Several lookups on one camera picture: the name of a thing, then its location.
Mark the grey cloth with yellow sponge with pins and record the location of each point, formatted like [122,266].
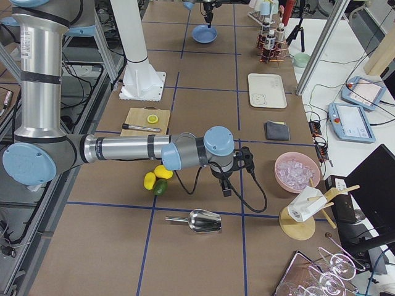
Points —
[276,131]

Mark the bamboo cutting board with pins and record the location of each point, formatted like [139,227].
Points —
[138,116]

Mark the steel cylinder black cap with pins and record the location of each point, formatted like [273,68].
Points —
[126,126]

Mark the teach pendant far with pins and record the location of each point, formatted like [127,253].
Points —
[363,92]

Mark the bottle white cap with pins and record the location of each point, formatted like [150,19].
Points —
[264,31]
[279,33]
[270,40]

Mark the wooden cup stand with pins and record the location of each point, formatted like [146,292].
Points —
[302,231]

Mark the green bowl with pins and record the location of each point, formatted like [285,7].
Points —
[301,59]

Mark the wine glass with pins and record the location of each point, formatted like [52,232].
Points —
[340,264]

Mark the bottle white cap lower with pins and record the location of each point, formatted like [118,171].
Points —
[270,40]

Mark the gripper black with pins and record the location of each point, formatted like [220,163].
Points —
[208,7]
[219,174]

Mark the aluminium frame post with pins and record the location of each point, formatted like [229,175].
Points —
[327,32]

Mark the black tripod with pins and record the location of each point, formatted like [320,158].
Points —
[298,29]

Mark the bottle white cap right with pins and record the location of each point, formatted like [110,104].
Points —
[279,33]

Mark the copper wire bottle rack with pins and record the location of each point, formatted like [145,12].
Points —
[278,54]

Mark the white wire cup basket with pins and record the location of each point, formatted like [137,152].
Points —
[262,9]

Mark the lemon half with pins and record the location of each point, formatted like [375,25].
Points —
[152,119]

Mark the white paper carton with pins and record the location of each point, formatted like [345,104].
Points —
[306,204]

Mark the bottle white cap left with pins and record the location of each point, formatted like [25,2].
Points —
[264,31]

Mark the teach pendant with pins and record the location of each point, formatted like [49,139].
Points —
[363,92]
[349,122]

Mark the yellow lemon upper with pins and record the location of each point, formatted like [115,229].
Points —
[149,180]

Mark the steel ice scoop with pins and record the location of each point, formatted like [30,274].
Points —
[200,221]

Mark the green avocado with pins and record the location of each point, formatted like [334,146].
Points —
[160,187]

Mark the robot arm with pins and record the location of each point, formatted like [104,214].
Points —
[42,151]

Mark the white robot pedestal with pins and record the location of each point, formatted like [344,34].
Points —
[140,81]

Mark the pink bowl of ice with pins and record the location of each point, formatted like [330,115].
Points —
[295,171]

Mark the yellow lemon round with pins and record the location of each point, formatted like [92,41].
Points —
[162,173]

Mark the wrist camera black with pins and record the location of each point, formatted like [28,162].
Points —
[243,158]

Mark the blue plate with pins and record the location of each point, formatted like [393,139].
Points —
[204,34]

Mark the teach pendant near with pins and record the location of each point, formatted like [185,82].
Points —
[349,122]

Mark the cream bear tray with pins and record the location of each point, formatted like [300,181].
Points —
[266,91]

